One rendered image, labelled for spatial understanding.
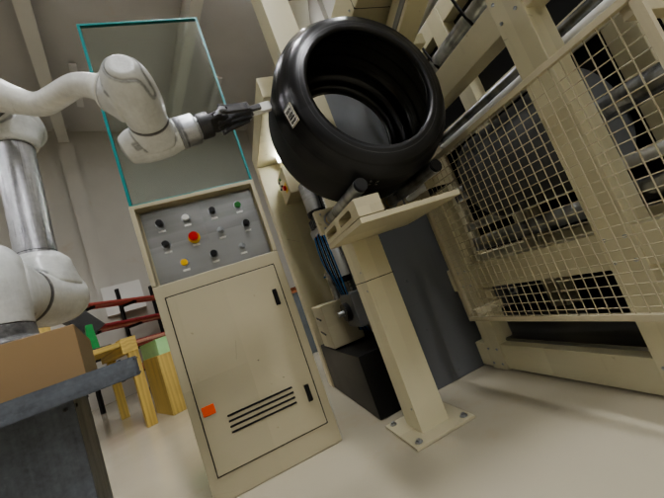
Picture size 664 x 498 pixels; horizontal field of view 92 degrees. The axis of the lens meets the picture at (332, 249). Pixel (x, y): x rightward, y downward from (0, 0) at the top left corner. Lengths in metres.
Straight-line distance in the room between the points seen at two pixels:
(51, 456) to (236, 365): 0.74
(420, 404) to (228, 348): 0.81
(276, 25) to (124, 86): 1.00
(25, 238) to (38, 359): 0.47
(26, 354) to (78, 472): 0.26
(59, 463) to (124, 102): 0.77
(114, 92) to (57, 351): 0.57
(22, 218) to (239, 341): 0.83
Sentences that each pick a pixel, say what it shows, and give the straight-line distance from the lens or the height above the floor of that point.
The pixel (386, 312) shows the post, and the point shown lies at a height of 0.48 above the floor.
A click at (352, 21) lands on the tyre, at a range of 1.27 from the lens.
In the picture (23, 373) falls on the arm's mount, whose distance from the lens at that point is 0.92.
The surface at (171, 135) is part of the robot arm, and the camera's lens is 1.03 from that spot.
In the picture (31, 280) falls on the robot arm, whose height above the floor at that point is 0.92.
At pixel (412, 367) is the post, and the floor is 0.24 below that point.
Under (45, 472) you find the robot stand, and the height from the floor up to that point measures 0.49.
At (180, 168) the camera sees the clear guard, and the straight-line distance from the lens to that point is 1.70.
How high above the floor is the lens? 0.64
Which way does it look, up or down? 7 degrees up
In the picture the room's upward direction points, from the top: 20 degrees counter-clockwise
